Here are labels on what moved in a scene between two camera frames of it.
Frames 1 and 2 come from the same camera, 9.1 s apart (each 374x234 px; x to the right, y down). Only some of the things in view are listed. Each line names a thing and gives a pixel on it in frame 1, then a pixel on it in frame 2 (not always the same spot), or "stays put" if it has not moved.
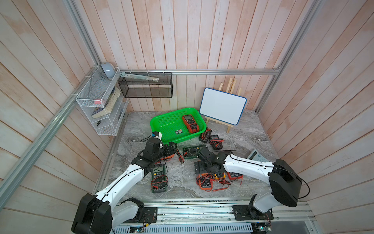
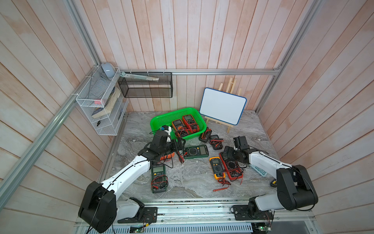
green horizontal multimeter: [192, 152] stays put
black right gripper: [200, 167] to [229, 153]
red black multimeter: [191, 124] stays put
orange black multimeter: [204, 181] to [180, 128]
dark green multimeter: [159, 181] stays put
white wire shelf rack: [102, 99] stays put
